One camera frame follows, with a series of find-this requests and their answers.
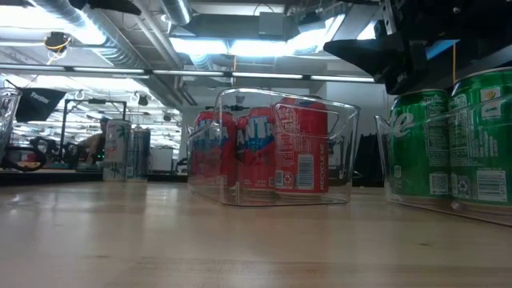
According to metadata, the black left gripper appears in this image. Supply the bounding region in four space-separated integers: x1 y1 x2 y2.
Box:
70 0 143 16

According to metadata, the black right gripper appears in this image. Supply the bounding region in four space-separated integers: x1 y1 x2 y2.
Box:
322 0 461 95

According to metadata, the red Fanta can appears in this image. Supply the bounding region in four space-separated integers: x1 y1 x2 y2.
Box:
235 106 277 192
274 97 330 198
191 110 238 189

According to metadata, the green Sprite can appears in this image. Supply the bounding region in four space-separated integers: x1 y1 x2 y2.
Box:
390 88 453 200
447 66 512 207

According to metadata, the slim white can black lid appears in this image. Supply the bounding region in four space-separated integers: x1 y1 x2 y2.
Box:
102 118 133 182

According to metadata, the slim teal can silver lid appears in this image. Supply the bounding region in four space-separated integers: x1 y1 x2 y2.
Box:
126 126 152 182

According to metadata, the clear plastic bin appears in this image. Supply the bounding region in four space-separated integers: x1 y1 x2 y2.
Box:
374 92 512 228
186 87 361 208

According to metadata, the grey ceiling box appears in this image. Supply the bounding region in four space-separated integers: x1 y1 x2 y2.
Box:
258 11 288 40

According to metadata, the long linear ceiling light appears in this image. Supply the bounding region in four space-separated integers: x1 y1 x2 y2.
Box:
0 62 377 84

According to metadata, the bright ceiling light panel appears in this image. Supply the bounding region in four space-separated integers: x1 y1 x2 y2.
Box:
170 37 333 58

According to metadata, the black pennant white lettering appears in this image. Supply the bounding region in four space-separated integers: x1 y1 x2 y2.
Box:
14 86 67 123

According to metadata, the person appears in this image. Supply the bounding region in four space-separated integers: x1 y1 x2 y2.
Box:
79 115 108 167

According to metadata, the white cabinet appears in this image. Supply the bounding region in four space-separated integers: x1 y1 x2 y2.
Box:
150 146 176 173

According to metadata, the black bicycle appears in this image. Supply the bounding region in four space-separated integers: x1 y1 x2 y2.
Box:
0 135 87 174

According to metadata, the large silver air duct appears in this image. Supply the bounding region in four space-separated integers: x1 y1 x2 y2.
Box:
30 0 147 70

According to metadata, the black ceiling cord reel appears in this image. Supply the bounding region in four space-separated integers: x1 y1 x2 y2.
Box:
42 30 73 62

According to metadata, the narrow silver air duct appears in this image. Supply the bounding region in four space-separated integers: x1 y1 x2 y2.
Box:
159 0 194 26

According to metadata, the black rectangular rack frame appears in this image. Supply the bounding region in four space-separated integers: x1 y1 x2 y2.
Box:
59 98 128 171

